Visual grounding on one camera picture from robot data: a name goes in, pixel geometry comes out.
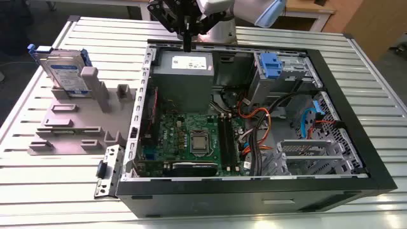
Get blue drive latch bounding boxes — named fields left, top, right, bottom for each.
left=258, top=52, right=282, bottom=79

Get grey power supply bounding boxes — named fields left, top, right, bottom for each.
left=149, top=50, right=217, bottom=115

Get green RAM stick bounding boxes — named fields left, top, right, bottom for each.
left=50, top=128, right=81, bottom=135

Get black graphics card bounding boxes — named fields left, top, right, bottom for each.
left=162, top=161, right=220, bottom=177

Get hard disk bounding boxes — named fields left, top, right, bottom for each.
left=26, top=44, right=93, bottom=97

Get wooden desk white frame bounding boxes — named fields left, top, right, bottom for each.
left=278, top=4, right=337, bottom=32

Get black office chair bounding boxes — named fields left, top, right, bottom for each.
left=389, top=33, right=407, bottom=53

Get blue data wire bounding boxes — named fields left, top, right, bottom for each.
left=298, top=101, right=324, bottom=139

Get thin red wire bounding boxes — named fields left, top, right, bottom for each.
left=146, top=86, right=160, bottom=139

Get orange wire bundle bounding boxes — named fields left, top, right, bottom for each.
left=237, top=107, right=273, bottom=157

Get metal case bracket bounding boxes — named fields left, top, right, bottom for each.
left=93, top=144, right=125, bottom=199

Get red power wire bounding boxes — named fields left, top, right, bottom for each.
left=313, top=120, right=345, bottom=129

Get black blue latch knob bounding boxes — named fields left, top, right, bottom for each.
left=96, top=160, right=108, bottom=178

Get black cable bundle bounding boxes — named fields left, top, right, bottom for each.
left=249, top=89, right=318, bottom=176

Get metal drive cage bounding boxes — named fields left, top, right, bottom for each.
left=246, top=50, right=321, bottom=105

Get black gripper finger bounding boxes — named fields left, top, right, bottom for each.
left=148, top=0, right=188, bottom=52
left=188, top=12, right=225, bottom=52

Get black RAM slot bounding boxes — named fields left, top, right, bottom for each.
left=217, top=114, right=232, bottom=170
left=225, top=114, right=241, bottom=171

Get silver CPU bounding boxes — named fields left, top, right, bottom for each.
left=190, top=136, right=209, bottom=149

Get brown wooden cabinet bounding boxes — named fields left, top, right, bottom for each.
left=322, top=0, right=407, bottom=62

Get black PC case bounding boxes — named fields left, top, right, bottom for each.
left=114, top=39, right=397, bottom=218

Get green motherboard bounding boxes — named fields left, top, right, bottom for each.
left=134, top=113, right=254, bottom=178

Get CPU socket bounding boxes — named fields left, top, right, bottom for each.
left=188, top=129, right=213, bottom=157

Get grey parts rack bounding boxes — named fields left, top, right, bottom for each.
left=26, top=66, right=137, bottom=156

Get yellow black power wires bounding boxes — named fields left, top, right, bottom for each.
left=209, top=100, right=237, bottom=115

